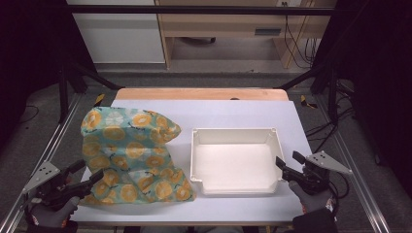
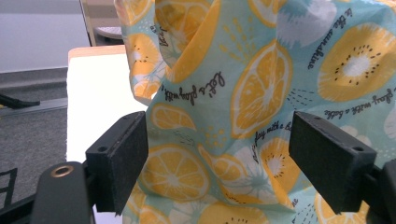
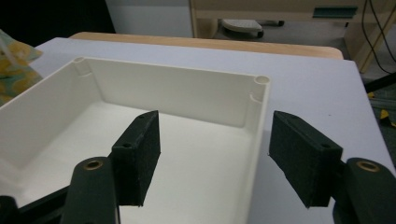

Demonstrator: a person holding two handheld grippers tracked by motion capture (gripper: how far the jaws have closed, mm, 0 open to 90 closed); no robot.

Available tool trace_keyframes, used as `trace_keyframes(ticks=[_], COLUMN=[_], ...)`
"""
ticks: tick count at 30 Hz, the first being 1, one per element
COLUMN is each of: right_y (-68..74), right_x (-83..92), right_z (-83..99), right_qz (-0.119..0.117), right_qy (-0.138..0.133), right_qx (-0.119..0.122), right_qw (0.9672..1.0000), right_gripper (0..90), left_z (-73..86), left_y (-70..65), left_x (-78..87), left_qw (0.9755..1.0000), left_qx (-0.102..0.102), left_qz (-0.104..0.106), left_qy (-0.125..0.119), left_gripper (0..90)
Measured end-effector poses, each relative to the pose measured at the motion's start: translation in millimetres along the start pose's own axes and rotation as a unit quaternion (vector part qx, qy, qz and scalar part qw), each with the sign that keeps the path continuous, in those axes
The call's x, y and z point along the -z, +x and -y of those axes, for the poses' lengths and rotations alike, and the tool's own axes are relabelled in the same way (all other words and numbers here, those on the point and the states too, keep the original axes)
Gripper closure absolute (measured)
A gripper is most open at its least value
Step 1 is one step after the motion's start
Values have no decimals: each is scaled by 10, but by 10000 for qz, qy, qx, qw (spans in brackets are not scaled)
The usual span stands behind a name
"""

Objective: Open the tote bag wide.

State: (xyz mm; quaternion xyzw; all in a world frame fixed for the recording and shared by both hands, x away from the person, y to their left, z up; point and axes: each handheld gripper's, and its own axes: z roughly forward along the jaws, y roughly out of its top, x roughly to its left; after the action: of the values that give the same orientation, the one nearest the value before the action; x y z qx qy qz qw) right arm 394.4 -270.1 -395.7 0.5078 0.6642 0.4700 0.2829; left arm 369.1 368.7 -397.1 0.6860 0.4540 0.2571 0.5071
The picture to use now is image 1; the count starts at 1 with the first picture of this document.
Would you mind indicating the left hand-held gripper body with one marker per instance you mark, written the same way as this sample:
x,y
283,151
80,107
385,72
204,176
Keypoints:
x,y
42,176

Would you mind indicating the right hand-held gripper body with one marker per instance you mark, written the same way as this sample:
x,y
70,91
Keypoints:
x,y
324,161

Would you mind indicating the orange-print green cloth bag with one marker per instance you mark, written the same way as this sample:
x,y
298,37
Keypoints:
x,y
132,152

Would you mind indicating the white plastic bin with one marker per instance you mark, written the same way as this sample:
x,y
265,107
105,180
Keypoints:
x,y
234,165

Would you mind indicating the person's right hand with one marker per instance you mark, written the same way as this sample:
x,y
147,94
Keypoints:
x,y
314,202

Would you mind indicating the person's left hand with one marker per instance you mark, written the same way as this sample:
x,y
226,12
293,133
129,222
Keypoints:
x,y
53,216

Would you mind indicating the yellow-black tape strip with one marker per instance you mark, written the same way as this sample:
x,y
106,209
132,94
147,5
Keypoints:
x,y
306,103
99,99

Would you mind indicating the white table cover sheet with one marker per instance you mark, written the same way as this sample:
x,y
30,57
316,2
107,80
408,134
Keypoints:
x,y
226,113

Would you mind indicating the wooden table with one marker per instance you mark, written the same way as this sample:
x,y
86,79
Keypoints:
x,y
194,93

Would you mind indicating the white cabinet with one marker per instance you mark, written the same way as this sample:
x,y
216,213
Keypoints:
x,y
120,39

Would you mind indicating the wooden desk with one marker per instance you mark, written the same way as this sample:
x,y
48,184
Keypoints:
x,y
223,24

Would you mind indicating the black frame strut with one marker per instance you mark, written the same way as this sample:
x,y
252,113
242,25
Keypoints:
x,y
82,76
332,93

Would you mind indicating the black horizontal frame bar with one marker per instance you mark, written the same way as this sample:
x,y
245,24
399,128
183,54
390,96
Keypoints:
x,y
194,10

